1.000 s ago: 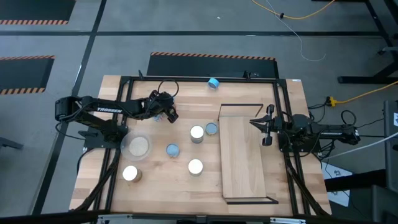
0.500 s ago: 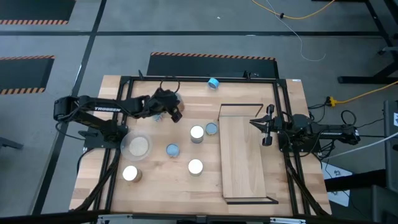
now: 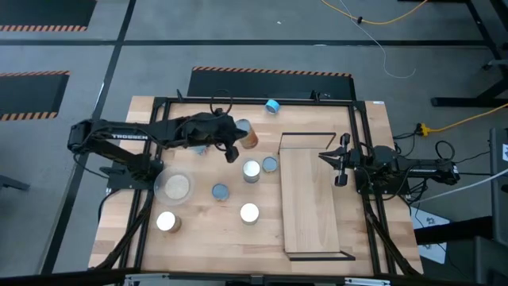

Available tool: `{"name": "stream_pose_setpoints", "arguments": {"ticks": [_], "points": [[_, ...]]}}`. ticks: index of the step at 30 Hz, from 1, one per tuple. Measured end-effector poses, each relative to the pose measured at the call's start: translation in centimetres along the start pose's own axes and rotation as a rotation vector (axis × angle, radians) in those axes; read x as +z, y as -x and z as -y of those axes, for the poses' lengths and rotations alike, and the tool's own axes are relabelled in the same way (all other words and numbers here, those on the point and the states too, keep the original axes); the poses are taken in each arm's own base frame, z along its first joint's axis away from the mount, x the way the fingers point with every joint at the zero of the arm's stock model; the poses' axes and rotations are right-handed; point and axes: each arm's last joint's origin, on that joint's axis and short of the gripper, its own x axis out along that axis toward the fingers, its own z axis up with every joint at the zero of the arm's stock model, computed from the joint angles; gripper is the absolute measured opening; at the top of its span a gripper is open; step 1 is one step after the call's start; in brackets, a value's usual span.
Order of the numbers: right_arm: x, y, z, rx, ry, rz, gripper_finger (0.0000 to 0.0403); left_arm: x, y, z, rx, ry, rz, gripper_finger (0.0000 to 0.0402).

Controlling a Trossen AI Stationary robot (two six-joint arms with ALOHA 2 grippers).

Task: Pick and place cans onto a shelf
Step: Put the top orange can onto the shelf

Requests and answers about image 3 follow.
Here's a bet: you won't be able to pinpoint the teal sliced carrots can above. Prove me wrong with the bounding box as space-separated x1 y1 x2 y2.
156 211 183 234

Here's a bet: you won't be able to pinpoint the yellow cable with plug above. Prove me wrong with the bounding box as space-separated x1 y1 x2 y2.
419 102 508 136

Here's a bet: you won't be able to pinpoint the mandarin oranges can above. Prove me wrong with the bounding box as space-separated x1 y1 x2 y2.
211 183 230 203

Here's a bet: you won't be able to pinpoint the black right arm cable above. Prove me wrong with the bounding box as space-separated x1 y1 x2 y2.
435 139 456 162

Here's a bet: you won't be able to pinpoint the round pale bowl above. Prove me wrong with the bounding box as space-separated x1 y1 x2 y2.
153 166 195 207

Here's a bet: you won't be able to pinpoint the black metal table frame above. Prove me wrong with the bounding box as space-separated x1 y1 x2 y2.
93 89 422 277

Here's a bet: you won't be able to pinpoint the beige grainy bowl filling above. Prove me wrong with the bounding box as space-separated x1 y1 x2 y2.
164 173 191 201

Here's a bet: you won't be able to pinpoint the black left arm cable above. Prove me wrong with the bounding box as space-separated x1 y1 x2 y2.
209 88 233 117

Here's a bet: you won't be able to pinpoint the black front crossbar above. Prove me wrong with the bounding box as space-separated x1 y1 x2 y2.
0 268 508 286

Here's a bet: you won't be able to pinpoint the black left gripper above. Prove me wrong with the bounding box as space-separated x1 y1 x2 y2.
180 111 250 164

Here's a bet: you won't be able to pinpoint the white paper sheet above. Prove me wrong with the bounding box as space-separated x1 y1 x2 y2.
410 206 448 265

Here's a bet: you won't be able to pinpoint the black desk leg frame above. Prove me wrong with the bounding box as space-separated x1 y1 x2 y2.
396 0 508 108

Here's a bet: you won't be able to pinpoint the black cabinet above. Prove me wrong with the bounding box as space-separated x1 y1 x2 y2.
488 126 508 247

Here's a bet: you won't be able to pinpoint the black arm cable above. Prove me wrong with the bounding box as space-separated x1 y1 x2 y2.
209 88 233 117
435 139 456 162

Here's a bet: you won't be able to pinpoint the thick white cable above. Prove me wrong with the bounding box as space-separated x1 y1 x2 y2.
410 167 508 204

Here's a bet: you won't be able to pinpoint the black floor beam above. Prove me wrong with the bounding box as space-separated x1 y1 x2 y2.
414 216 493 245

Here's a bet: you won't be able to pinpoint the wooden shelf black metal legs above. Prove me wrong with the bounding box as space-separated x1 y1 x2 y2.
277 132 356 262

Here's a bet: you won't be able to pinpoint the red and yellow corn can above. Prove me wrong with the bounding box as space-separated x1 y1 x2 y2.
239 203 260 226

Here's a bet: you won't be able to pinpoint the blue and yellow tall can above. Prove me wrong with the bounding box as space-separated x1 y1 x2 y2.
234 118 260 150

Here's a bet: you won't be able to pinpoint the short mushrooms can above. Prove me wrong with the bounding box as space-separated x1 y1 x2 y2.
261 156 279 174

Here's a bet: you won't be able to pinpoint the black mat hazard stripe edge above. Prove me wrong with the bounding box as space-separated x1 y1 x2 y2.
0 0 98 33
186 65 357 101
0 70 71 122

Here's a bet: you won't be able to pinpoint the yellow floor cable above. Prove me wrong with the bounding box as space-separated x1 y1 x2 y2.
320 0 430 26

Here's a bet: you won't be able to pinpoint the thin white floor cable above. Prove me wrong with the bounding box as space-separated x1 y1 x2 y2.
339 0 417 79

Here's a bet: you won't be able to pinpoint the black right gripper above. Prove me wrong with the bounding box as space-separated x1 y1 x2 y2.
317 133 364 188

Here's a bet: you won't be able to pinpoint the grey furniture foot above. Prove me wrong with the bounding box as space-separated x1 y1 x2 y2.
0 174 31 192

